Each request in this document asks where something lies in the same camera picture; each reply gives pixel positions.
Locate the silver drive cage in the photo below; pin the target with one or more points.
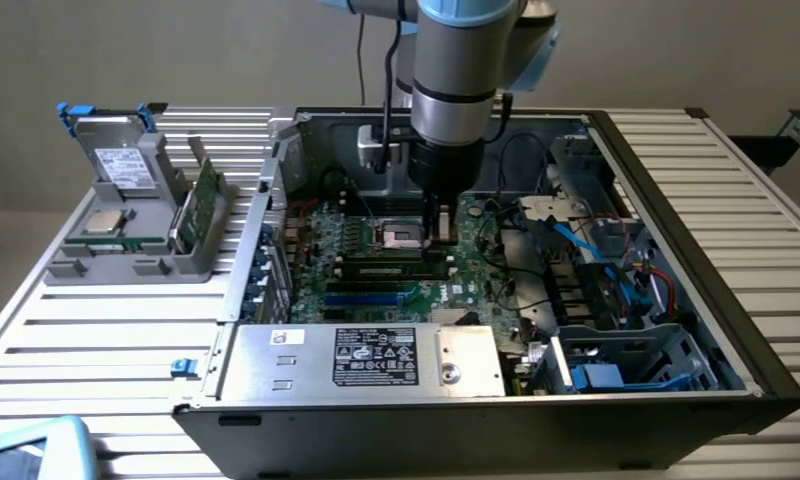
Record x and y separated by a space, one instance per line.
583 165

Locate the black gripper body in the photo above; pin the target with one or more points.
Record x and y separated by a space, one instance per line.
446 167

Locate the teal framed device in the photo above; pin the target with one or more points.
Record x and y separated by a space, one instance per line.
73 440

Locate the silver CPU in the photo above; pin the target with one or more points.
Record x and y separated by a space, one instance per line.
107 222

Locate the silver power supply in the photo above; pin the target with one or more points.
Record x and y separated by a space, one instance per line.
294 365

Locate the long black expansion slot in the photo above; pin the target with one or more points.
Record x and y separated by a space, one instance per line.
363 287

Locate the short black expansion slot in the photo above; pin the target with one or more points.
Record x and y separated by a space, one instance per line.
336 314

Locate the CPU socket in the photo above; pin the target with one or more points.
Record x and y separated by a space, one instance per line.
400 235

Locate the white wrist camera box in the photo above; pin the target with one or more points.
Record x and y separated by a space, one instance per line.
368 142

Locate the small blue clip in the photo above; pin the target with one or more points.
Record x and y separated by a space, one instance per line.
183 366

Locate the blue expansion slot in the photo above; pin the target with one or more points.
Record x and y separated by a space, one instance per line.
363 300

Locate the black RAM slot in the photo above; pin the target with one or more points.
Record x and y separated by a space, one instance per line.
387 258

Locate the green graphics card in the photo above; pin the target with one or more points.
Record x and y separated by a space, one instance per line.
199 210

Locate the silver hard disk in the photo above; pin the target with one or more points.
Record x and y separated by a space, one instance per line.
116 160

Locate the green RAM stick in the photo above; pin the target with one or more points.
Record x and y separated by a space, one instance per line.
116 244

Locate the blue disk carrier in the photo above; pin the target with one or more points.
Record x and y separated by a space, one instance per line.
80 110

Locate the green motherboard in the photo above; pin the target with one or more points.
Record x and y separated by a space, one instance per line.
467 290

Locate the grey parts rack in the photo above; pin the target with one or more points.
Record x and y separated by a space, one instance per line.
127 270

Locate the black case fan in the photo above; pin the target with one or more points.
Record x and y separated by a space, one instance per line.
594 295

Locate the black open PC case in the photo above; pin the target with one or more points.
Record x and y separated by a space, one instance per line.
440 435

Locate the black RAM stick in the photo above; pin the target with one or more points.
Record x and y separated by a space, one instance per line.
387 270

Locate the silver metal bracket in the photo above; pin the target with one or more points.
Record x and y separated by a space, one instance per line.
550 209

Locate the silver chipset heatsink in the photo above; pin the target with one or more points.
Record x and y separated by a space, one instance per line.
455 317

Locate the silver disk bay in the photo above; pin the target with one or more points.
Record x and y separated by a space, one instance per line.
661 345

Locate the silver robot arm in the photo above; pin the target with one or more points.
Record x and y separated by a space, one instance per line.
454 75

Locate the blue bay latch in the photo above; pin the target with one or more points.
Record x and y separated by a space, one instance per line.
597 376

